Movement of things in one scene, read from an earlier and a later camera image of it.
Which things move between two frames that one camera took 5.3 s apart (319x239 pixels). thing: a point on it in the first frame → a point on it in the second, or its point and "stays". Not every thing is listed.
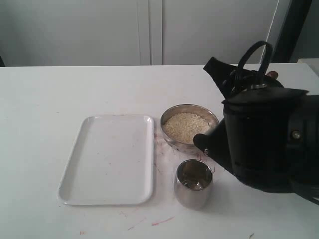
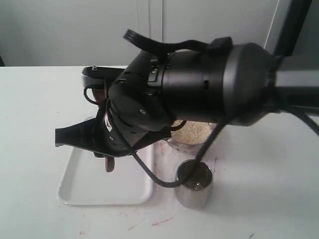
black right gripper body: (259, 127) → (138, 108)
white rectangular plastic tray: (111, 162) stays
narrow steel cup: (193, 184) stays
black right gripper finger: (213, 144) → (99, 75)
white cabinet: (100, 33) stays
